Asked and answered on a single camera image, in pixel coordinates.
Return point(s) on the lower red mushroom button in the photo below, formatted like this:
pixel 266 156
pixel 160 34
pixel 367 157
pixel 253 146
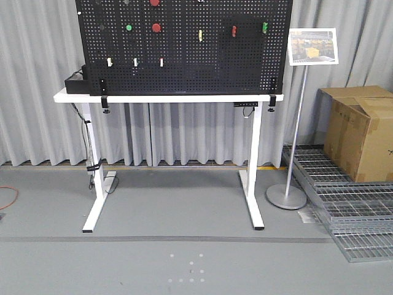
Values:
pixel 156 27

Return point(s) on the red mushroom button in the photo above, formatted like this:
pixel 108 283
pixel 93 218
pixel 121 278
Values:
pixel 156 27
pixel 154 3

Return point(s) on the upper red mushroom button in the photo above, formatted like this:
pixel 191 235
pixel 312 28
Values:
pixel 154 3

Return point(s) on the right black table clamp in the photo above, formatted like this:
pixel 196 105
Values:
pixel 272 102

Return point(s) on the black table clamp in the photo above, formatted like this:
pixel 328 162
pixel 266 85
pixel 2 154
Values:
pixel 272 102
pixel 104 103

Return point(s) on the white standing desk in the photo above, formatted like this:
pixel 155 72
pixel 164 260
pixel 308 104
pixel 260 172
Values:
pixel 102 186

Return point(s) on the left black table clamp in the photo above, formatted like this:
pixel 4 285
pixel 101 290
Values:
pixel 104 103

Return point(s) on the black perforated pegboard panel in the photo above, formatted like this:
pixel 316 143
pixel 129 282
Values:
pixel 219 65

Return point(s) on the black box on desk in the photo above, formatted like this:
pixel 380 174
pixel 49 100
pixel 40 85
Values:
pixel 77 82

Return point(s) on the sign stand with picture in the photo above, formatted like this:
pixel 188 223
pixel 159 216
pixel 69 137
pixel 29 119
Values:
pixel 306 47

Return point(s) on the cardboard box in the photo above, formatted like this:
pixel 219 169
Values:
pixel 359 136

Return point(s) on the metal floor grating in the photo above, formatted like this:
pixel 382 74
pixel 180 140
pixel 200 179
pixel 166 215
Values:
pixel 358 216

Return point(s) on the grey curtain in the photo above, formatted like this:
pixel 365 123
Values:
pixel 41 47

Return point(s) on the yellow toggle switch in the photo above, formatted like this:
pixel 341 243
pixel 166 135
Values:
pixel 200 35

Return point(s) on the green toggle switch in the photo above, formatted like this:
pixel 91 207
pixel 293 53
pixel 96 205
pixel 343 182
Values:
pixel 264 27

